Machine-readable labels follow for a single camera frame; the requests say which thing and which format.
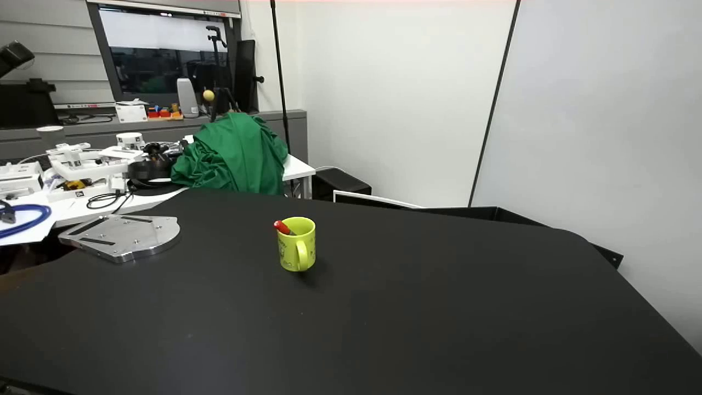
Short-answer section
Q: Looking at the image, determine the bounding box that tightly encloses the red marker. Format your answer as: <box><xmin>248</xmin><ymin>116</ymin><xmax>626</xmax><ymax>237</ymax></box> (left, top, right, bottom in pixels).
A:
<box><xmin>272</xmin><ymin>220</ymin><xmax>292</xmax><ymax>235</ymax></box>

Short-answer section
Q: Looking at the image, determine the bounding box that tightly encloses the black box on floor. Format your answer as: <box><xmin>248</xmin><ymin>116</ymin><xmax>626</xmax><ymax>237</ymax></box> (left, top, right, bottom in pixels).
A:
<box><xmin>312</xmin><ymin>168</ymin><xmax>371</xmax><ymax>202</ymax></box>

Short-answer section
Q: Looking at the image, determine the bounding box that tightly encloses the yellow-green mug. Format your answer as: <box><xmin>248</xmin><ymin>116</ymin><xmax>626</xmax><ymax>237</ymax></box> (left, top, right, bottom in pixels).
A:
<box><xmin>274</xmin><ymin>218</ymin><xmax>315</xmax><ymax>273</ymax></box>

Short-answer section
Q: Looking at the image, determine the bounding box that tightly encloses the green cloth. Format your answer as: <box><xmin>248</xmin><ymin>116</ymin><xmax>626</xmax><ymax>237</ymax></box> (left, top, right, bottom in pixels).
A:
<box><xmin>172</xmin><ymin>113</ymin><xmax>287</xmax><ymax>195</ymax></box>

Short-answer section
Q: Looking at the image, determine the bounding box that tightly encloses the black tripod stand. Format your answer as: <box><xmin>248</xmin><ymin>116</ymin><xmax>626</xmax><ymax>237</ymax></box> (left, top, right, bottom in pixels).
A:
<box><xmin>202</xmin><ymin>25</ymin><xmax>238</xmax><ymax>122</ymax></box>

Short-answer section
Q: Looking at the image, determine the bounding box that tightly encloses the grey metal mounting plate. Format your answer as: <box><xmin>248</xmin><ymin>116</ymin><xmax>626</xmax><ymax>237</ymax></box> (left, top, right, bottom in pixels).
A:
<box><xmin>60</xmin><ymin>216</ymin><xmax>179</xmax><ymax>266</ymax></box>

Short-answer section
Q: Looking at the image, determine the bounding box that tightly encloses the dark window monitor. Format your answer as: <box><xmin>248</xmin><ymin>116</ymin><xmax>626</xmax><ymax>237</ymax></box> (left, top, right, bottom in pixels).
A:
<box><xmin>86</xmin><ymin>0</ymin><xmax>241</xmax><ymax>106</ymax></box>

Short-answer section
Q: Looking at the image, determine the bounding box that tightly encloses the black diagonal pole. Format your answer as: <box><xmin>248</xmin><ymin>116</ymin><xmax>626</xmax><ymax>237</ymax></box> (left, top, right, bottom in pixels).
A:
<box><xmin>468</xmin><ymin>0</ymin><xmax>521</xmax><ymax>206</ymax></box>

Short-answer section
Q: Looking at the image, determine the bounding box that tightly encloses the white parts pile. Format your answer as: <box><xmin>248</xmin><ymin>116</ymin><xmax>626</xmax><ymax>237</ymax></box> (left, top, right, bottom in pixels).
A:
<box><xmin>0</xmin><ymin>132</ymin><xmax>147</xmax><ymax>197</ymax></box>

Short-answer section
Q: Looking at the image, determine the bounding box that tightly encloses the white side table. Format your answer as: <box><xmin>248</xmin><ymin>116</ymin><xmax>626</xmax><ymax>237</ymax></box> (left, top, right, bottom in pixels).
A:
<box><xmin>0</xmin><ymin>135</ymin><xmax>314</xmax><ymax>246</ymax></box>

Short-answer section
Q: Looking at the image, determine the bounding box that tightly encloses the black cable coil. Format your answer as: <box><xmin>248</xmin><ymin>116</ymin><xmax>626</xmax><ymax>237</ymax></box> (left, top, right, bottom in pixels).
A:
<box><xmin>83</xmin><ymin>190</ymin><xmax>131</xmax><ymax>214</ymax></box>

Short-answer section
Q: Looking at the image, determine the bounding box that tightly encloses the blue cable loop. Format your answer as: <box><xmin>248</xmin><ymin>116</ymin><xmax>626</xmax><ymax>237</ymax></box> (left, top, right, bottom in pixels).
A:
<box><xmin>0</xmin><ymin>202</ymin><xmax>54</xmax><ymax>241</ymax></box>

